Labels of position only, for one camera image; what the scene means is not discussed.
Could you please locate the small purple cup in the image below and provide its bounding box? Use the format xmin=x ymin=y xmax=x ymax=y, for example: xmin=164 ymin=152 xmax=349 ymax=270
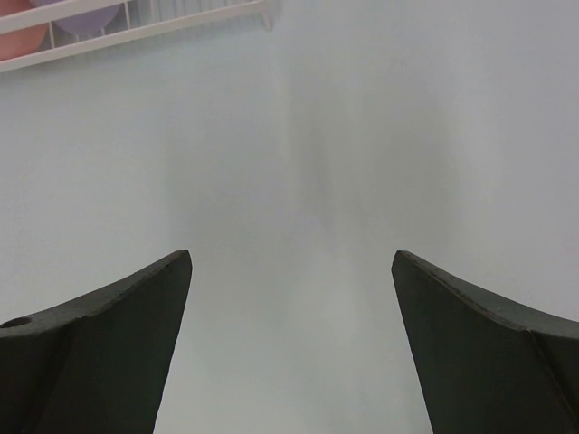
xmin=47 ymin=4 xmax=120 ymax=35

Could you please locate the pink cup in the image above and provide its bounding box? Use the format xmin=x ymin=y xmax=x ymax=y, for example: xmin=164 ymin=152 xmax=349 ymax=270
xmin=0 ymin=24 xmax=49 ymax=61

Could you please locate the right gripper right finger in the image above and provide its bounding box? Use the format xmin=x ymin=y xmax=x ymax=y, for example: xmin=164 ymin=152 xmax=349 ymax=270
xmin=392 ymin=250 xmax=578 ymax=433

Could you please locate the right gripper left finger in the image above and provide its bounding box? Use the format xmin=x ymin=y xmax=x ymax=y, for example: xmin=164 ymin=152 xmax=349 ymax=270
xmin=1 ymin=250 xmax=192 ymax=433

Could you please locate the white wire dish rack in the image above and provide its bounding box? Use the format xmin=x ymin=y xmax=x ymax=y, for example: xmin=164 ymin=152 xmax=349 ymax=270
xmin=1 ymin=0 xmax=272 ymax=73

